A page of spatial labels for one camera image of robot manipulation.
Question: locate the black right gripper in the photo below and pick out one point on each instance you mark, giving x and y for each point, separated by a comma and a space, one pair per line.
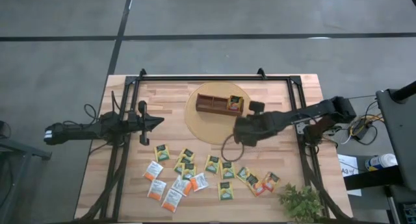
252, 128

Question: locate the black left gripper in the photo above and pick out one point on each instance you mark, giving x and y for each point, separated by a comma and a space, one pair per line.
143, 123

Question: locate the orange peach tea bag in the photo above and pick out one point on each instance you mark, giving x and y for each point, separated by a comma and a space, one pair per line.
235, 104
255, 185
271, 182

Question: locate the green lemon lime tea bag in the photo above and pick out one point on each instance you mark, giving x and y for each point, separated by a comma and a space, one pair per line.
227, 170
212, 165
242, 174
162, 153
189, 172
188, 154
178, 167
225, 191

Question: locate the white orange Tazo tea bag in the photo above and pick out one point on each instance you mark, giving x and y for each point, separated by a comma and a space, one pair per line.
171, 200
152, 170
200, 182
181, 186
157, 190

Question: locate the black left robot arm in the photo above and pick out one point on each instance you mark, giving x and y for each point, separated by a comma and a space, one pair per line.
81, 130

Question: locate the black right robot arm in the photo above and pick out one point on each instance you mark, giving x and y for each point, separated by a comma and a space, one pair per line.
292, 117

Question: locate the round woven straw placemat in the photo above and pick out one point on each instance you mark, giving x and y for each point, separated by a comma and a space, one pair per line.
208, 130

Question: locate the brown wooden compartment box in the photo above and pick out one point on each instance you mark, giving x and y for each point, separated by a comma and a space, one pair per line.
211, 111

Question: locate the green potted plant white pot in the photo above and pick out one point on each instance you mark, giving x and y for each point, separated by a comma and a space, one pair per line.
300, 204

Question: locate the white paper sheet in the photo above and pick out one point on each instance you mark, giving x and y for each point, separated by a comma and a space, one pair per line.
346, 160

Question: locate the black power adapter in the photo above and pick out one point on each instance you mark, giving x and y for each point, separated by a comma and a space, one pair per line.
360, 130

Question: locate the black cart beam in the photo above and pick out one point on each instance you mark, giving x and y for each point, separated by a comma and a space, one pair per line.
370, 178

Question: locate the grey metal stand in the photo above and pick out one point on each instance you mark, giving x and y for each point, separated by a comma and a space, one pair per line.
26, 150

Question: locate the white blue wipes canister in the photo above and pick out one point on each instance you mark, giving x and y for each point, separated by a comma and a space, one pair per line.
382, 161

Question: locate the dark grey cart top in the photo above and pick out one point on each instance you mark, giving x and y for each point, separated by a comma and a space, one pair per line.
399, 133

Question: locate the black cart pole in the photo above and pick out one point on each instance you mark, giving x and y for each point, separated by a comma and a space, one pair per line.
406, 91

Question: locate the silver mounting bracket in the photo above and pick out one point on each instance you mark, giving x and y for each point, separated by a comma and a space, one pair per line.
300, 127

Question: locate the black metal table frame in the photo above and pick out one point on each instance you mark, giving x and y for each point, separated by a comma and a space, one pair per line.
211, 78

